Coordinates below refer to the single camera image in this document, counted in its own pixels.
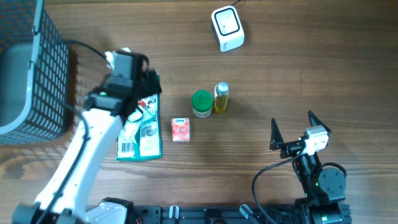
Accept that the red snack bar wrapper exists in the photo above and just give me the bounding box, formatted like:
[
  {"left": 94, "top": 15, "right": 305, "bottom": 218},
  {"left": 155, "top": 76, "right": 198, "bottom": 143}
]
[{"left": 138, "top": 100, "right": 147, "bottom": 110}]

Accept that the teal snack bar wrapper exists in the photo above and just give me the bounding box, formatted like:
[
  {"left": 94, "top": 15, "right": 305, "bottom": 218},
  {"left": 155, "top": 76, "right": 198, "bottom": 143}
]
[{"left": 119, "top": 109, "right": 154, "bottom": 143}]

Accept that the green 3M glove package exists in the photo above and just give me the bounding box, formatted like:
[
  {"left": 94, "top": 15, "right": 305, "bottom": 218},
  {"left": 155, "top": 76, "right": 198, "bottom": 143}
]
[{"left": 116, "top": 94, "right": 162, "bottom": 162}]

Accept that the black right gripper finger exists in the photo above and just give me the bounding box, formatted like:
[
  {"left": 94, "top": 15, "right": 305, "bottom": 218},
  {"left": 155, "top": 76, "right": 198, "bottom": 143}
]
[
  {"left": 269, "top": 118, "right": 284, "bottom": 149},
  {"left": 308, "top": 110, "right": 331, "bottom": 134}
]

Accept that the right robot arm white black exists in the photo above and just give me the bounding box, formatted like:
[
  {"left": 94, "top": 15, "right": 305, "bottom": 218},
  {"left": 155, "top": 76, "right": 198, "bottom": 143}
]
[{"left": 270, "top": 111, "right": 352, "bottom": 223}]

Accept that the black right camera cable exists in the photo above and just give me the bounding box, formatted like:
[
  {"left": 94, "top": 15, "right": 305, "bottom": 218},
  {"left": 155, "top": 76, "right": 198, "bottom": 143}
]
[{"left": 251, "top": 146, "right": 307, "bottom": 224}]

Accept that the white barcode scanner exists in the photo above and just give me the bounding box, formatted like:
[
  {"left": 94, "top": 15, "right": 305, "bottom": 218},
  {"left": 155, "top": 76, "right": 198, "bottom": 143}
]
[{"left": 211, "top": 5, "right": 245, "bottom": 52}]

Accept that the yellow liquid bottle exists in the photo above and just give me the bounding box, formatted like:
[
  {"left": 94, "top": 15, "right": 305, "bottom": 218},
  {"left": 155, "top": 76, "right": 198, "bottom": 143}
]
[{"left": 214, "top": 82, "right": 229, "bottom": 113}]

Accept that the grey plastic mesh basket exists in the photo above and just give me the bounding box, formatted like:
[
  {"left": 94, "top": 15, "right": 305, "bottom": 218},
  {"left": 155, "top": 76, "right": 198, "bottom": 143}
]
[{"left": 1, "top": 0, "right": 70, "bottom": 145}]

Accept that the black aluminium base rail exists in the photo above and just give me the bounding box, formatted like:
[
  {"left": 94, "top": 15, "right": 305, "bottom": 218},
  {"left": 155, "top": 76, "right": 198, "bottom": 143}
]
[{"left": 83, "top": 203, "right": 352, "bottom": 224}]

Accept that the orange tissue pack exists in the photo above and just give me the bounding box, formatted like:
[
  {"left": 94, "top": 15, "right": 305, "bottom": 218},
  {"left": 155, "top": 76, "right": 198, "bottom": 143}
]
[{"left": 172, "top": 118, "right": 190, "bottom": 142}]

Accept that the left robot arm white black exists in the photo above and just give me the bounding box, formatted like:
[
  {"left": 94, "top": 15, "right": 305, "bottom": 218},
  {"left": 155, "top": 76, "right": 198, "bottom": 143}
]
[{"left": 11, "top": 50, "right": 162, "bottom": 223}]

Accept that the green lid jar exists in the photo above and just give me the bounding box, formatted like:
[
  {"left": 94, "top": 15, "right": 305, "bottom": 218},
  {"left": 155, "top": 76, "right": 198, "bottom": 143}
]
[{"left": 192, "top": 90, "right": 214, "bottom": 118}]

